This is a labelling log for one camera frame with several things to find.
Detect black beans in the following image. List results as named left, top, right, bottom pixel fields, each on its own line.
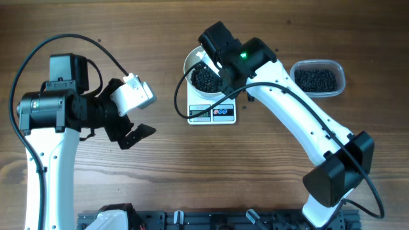
left=191, top=61, right=337, bottom=93

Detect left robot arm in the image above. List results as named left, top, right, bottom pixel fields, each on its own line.
left=17, top=53, right=157, bottom=229

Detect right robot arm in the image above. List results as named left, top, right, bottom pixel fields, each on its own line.
left=198, top=22, right=374, bottom=228

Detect white bowl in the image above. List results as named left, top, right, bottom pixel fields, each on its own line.
left=183, top=46, right=224, bottom=98

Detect white digital kitchen scale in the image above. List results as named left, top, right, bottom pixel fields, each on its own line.
left=187, top=84, right=236, bottom=125

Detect clear plastic food container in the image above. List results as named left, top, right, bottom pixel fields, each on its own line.
left=290, top=59, right=346, bottom=98

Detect left black camera cable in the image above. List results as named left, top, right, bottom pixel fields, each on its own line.
left=8, top=33, right=130, bottom=230

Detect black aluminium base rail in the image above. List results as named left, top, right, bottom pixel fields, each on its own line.
left=76, top=209, right=362, bottom=230

